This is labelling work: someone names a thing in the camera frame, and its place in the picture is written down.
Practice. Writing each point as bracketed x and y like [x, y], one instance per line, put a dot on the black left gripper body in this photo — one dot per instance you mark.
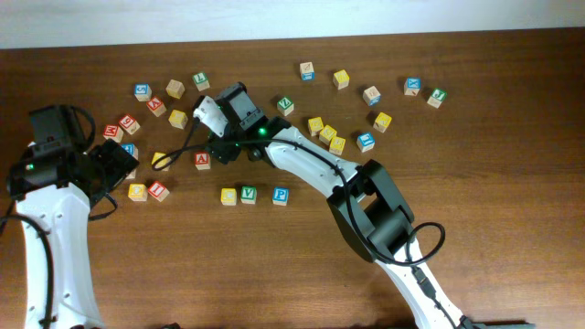
[115, 160]

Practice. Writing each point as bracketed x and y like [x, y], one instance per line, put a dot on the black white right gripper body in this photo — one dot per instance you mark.
[218, 149]

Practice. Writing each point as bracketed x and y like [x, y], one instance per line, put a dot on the yellow C letter block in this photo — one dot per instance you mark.
[228, 196]

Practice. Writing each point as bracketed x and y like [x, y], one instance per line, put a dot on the green V letter block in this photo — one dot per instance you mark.
[248, 195]

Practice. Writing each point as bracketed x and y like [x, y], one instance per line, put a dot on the blue P letter block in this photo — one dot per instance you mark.
[280, 196]

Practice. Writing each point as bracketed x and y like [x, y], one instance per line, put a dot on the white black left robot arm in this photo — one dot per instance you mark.
[54, 186]

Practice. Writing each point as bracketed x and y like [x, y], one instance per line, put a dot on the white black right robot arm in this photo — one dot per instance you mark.
[370, 212]

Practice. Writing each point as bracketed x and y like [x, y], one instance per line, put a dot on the blue H block upper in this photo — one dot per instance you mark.
[131, 149]

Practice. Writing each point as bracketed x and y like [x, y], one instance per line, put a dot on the blue h block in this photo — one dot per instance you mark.
[131, 149]
[131, 175]

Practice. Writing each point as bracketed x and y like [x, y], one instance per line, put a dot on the blue H block lower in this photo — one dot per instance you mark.
[131, 175]

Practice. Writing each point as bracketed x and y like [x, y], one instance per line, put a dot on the red M letter block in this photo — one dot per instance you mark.
[113, 132]

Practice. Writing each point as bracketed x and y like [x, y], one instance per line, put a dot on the yellow O block lower left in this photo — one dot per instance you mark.
[137, 192]

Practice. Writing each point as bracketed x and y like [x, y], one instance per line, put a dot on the yellow o block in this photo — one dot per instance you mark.
[137, 192]
[161, 161]

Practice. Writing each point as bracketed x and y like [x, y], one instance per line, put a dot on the red 6 number block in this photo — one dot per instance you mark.
[129, 124]

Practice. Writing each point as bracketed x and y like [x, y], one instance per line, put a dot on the yellow O block middle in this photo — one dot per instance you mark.
[161, 161]

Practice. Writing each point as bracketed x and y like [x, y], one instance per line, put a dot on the green L letter block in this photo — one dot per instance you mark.
[201, 81]

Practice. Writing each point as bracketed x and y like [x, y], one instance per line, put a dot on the red A block lower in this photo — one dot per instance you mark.
[202, 160]

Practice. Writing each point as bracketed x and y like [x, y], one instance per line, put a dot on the red a block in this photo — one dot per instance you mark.
[156, 106]
[202, 160]

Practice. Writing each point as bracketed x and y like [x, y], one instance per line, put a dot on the yellow G letter block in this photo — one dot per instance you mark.
[178, 119]

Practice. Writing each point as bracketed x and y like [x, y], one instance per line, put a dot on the red I letter block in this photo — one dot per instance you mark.
[158, 191]

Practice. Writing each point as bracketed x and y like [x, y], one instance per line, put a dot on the green Z letter block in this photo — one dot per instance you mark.
[285, 106]

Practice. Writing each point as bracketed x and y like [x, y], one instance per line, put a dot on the plain wooden block yellow edge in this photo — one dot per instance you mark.
[175, 89]

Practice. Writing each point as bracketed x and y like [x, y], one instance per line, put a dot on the red A block upper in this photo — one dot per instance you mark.
[156, 106]

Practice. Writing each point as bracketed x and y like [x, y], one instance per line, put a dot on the blue S letter block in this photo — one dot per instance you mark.
[142, 92]

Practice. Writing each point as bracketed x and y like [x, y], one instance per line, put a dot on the yellow S letter block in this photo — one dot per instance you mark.
[315, 125]

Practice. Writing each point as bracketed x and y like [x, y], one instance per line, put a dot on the wooden block blue side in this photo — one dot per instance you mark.
[307, 71]

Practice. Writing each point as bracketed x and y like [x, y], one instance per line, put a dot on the yellow block cluster middle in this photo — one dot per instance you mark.
[327, 134]

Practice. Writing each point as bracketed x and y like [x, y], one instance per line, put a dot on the yellow block cluster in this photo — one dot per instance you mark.
[337, 145]
[327, 134]

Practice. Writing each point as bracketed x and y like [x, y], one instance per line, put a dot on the yellow block cluster lower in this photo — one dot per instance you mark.
[337, 145]

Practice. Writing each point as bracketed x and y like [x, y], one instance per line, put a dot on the yellow block top right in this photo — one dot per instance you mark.
[341, 79]

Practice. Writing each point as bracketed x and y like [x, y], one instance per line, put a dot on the blue E letter block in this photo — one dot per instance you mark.
[365, 142]

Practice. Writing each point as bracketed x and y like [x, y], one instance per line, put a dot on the wooden block blue edge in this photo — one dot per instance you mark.
[371, 95]

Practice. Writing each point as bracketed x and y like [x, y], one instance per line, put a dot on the blue X letter block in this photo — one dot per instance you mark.
[412, 86]

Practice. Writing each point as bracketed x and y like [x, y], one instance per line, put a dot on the green J letter block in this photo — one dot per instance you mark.
[437, 97]

